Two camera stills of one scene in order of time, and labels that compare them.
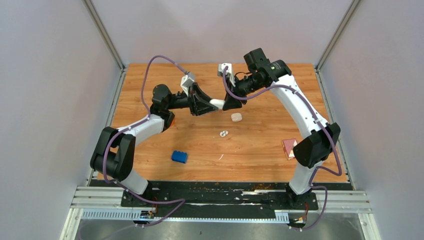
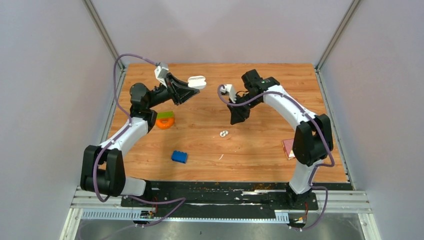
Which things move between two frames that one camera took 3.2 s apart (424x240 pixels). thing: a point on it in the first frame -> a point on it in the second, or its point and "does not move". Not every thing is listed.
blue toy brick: (180, 156) does not move
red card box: (288, 144) does not move
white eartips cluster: (223, 133) does not move
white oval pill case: (219, 103) -> (197, 81)
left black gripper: (198, 107) -> (179, 90)
